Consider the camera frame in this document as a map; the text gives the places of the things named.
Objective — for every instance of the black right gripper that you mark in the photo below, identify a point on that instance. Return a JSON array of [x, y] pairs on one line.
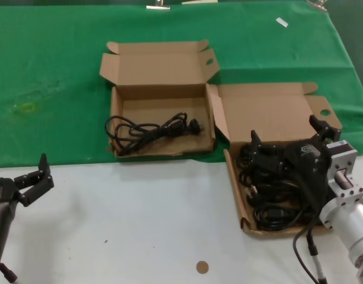
[[307, 156]]

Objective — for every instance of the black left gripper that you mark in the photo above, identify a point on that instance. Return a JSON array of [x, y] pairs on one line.
[[3, 192]]

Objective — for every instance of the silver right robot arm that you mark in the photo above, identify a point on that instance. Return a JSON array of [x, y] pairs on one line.
[[353, 219]]

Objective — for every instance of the cardboard box with round hole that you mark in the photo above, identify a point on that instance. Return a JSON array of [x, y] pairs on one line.
[[258, 112]]

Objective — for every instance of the cardboard box with oval hole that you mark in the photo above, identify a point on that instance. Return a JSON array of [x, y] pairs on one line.
[[154, 68]]

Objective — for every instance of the green tablecloth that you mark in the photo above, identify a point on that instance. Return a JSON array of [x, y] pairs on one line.
[[51, 59]]

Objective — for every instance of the white tape piece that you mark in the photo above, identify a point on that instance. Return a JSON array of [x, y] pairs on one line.
[[282, 22]]

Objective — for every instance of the metal cloth clip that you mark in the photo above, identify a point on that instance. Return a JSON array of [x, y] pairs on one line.
[[157, 6], [317, 5]]

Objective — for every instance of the round brown cardboard disc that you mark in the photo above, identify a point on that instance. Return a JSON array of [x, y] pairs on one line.
[[202, 267]]

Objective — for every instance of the beige strip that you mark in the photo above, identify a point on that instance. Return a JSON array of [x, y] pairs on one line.
[[199, 1]]

